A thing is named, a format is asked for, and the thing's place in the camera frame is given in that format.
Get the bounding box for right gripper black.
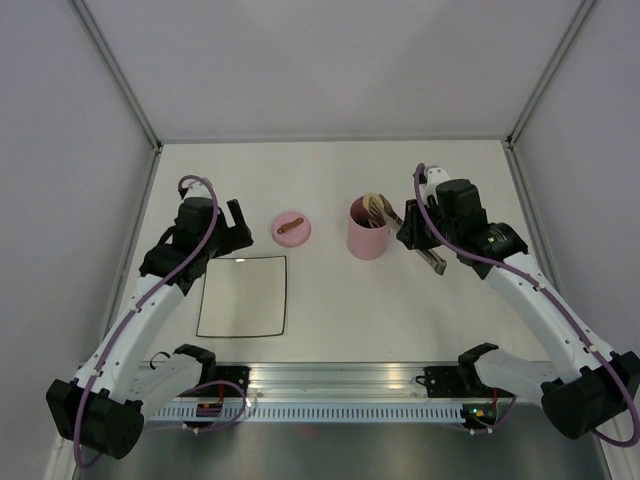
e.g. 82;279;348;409
396;195;460;250

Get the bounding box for steel food tongs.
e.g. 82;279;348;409
367;194;447;276

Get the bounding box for round beige bun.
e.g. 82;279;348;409
362;193;384;216

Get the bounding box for pink lid with brown strap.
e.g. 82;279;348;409
271;211;312;248

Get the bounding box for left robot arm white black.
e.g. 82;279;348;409
46;195;253;459

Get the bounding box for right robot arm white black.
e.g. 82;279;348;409
396;168;639;448

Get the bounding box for pink cylindrical lunch box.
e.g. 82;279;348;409
347;196;390;261

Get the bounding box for white square plate black rim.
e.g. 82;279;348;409
196;256;288;339

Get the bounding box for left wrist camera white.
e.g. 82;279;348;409
179;181;211;200

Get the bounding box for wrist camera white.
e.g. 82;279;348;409
423;166;451;196
179;181;211;200

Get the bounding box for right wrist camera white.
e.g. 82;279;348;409
423;166;451;196

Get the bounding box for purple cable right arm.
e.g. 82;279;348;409
411;162;627;447

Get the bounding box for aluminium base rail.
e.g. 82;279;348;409
139;361;551;401

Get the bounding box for white slotted cable duct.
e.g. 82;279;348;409
151;401;464;424

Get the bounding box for left aluminium frame post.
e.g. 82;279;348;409
68;0;162;153

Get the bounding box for aluminium frame post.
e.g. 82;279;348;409
502;0;599;150
68;0;162;153

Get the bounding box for right aluminium frame post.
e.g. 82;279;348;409
502;0;599;150

